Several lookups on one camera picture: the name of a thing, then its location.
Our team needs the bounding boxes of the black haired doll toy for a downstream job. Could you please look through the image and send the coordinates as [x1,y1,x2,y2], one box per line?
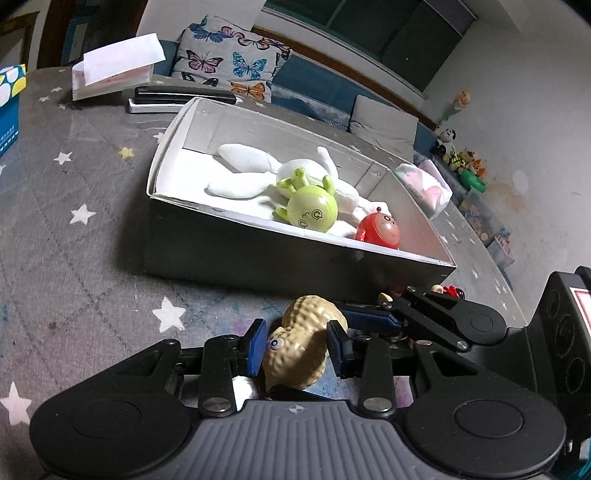
[378,284,465,305]

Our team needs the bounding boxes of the tan peanut toy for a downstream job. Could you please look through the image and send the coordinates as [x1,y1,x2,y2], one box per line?
[262,295,348,391]

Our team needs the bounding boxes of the red round robot toy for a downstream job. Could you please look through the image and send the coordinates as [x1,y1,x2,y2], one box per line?
[355,207,401,249]

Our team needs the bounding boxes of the green round alien toy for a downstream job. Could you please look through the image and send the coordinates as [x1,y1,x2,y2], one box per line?
[274,167,339,233]

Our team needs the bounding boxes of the white plush rabbit toy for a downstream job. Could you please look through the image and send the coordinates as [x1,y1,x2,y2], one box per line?
[205,143,384,221]

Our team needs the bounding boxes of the clear plastic toy bin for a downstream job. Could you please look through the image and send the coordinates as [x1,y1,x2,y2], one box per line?
[487,237,515,270]

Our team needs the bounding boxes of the pink tissue pack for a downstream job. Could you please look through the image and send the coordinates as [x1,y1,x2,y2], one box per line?
[394,159,453,220]

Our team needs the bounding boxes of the orange plush toy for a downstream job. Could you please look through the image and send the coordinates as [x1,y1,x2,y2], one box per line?
[449,149,487,178]

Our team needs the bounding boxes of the panda plush toy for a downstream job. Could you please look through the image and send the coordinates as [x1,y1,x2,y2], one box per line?
[430,128,457,158]

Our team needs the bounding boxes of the white cardboard box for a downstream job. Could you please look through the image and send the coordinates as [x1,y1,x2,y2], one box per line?
[144,98,456,302]

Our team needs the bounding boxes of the grey cushion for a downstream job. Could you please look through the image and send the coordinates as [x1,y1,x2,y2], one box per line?
[349,95,419,161]

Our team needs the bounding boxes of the blue sofa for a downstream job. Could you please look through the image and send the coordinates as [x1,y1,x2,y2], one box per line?
[143,54,508,300]

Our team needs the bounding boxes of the black and silver laptop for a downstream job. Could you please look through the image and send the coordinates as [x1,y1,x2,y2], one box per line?
[127,85,238,114]

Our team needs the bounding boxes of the dark window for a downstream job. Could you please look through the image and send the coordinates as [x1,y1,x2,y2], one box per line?
[266,0,477,91]

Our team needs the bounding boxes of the butterfly print pillow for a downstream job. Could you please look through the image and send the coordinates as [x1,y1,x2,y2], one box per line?
[171,16,291,103]

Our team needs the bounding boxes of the open white paper box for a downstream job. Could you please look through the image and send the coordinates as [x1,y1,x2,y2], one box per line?
[71,33,165,101]

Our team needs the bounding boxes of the blue dotted box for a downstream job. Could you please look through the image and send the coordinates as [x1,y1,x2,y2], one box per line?
[0,64,27,156]

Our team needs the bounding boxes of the flower doll wall decoration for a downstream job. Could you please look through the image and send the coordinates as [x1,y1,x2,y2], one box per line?
[441,90,471,123]

